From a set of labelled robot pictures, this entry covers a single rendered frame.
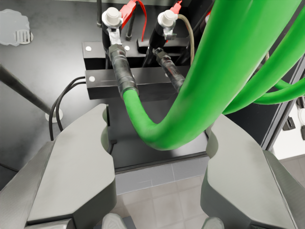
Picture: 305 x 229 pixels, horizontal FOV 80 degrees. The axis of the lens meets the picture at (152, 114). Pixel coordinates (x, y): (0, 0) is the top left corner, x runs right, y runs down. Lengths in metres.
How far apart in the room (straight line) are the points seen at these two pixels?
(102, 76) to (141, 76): 0.08
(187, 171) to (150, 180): 0.09
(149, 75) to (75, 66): 0.24
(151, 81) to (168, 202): 1.15
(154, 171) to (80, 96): 0.28
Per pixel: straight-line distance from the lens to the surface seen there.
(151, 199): 1.41
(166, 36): 0.29
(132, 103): 0.16
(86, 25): 0.63
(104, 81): 0.38
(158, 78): 0.40
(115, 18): 0.28
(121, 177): 0.39
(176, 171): 0.41
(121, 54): 0.23
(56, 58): 0.58
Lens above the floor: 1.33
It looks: 71 degrees down
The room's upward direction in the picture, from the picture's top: 50 degrees clockwise
